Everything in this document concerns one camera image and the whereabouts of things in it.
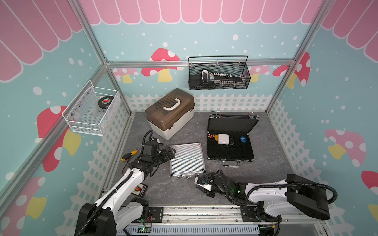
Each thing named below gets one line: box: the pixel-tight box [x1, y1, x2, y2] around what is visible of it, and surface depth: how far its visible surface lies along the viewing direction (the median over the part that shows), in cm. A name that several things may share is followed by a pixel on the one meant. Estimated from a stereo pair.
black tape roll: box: [97, 95, 114, 110], surface depth 81 cm
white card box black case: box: [217, 133, 230, 145], surface depth 102 cm
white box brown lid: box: [145, 88, 195, 141], surface depth 99 cm
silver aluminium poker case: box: [170, 142, 207, 177], surface depth 87 cm
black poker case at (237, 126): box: [206, 113, 260, 168], surface depth 98 cm
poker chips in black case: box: [207, 133, 220, 142], surface depth 104 cm
